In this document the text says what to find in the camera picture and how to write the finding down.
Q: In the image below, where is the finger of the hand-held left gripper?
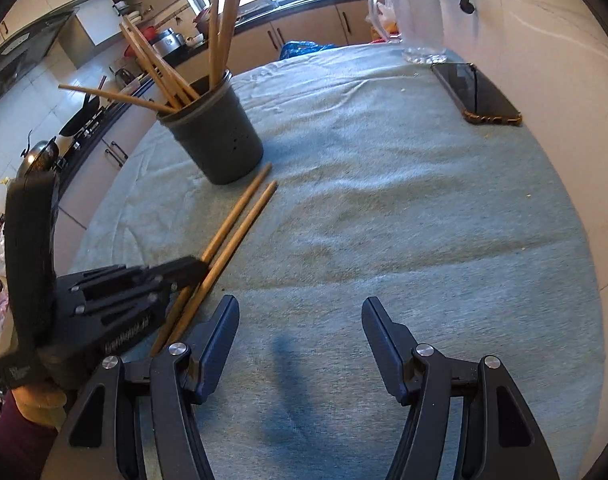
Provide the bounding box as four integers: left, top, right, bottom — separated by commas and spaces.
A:
56, 256, 210, 331

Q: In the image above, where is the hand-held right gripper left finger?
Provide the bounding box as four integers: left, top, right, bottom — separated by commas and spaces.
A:
40, 295, 241, 480

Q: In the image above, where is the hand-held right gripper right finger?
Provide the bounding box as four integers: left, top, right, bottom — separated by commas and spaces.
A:
361, 296, 562, 480

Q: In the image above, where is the dark grey utensil holder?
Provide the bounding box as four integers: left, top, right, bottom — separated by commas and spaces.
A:
156, 69, 265, 186

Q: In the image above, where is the person's left forearm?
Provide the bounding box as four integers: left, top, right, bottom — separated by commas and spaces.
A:
0, 380, 70, 480

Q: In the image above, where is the wok with metal lid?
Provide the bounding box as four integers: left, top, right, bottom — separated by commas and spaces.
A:
18, 130, 61, 177

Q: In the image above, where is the blue-grey tablecloth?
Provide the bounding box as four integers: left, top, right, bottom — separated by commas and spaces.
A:
69, 42, 602, 480

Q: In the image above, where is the black wok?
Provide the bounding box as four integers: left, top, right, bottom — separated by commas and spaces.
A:
59, 76, 108, 137

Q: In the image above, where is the dark range hood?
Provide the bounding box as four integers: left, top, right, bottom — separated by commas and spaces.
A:
0, 10, 80, 108

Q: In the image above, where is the steel cooking pot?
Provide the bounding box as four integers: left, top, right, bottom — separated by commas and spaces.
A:
151, 29, 186, 57

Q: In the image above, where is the black smartphone in brown case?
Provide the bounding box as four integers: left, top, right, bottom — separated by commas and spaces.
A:
430, 61, 524, 126

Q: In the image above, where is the blue plastic bag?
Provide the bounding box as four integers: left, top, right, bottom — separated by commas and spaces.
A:
279, 40, 337, 61

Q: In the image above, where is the clear plastic pitcher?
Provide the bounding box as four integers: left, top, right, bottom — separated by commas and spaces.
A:
367, 0, 450, 65

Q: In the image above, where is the black kitchen counter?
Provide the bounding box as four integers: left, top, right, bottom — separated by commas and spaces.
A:
54, 0, 385, 171

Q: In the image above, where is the wall dish rack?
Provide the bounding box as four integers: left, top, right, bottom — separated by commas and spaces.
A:
111, 0, 152, 23

